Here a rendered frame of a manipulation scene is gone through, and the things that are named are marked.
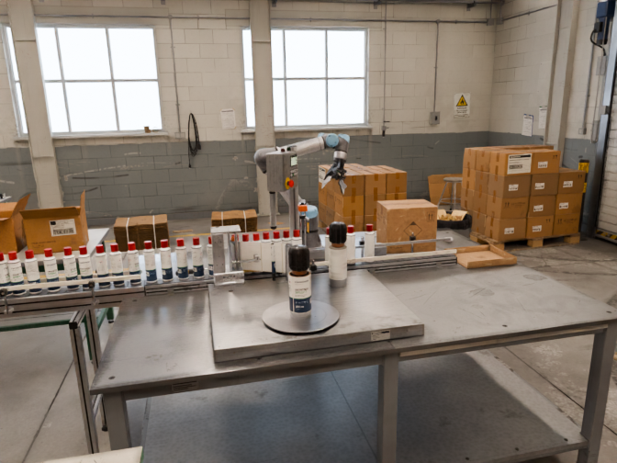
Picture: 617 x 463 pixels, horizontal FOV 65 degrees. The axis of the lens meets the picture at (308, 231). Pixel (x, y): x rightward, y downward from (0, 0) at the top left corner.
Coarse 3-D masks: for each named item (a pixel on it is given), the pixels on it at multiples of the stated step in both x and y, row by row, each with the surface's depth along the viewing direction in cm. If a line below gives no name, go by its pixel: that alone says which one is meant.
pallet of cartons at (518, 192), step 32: (480, 160) 577; (512, 160) 535; (544, 160) 546; (480, 192) 584; (512, 192) 545; (544, 192) 556; (576, 192) 568; (480, 224) 587; (512, 224) 556; (544, 224) 568; (576, 224) 580
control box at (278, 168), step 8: (272, 152) 241; (280, 152) 240; (288, 152) 243; (296, 152) 249; (272, 160) 239; (280, 160) 237; (288, 160) 242; (272, 168) 240; (280, 168) 238; (288, 168) 242; (272, 176) 241; (280, 176) 240; (288, 176) 243; (296, 176) 252; (272, 184) 242; (280, 184) 240; (296, 184) 253
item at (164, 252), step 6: (162, 240) 234; (162, 246) 234; (162, 252) 233; (168, 252) 234; (162, 258) 234; (168, 258) 235; (162, 264) 235; (168, 264) 235; (162, 270) 236; (168, 270) 236; (168, 276) 236
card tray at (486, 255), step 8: (448, 248) 285; (456, 248) 287; (464, 248) 288; (472, 248) 289; (480, 248) 290; (488, 248) 292; (496, 248) 285; (464, 256) 281; (472, 256) 281; (480, 256) 280; (488, 256) 280; (496, 256) 280; (504, 256) 278; (512, 256) 270; (464, 264) 268; (472, 264) 262; (480, 264) 263; (488, 264) 264; (496, 264) 265; (504, 264) 266; (512, 264) 267
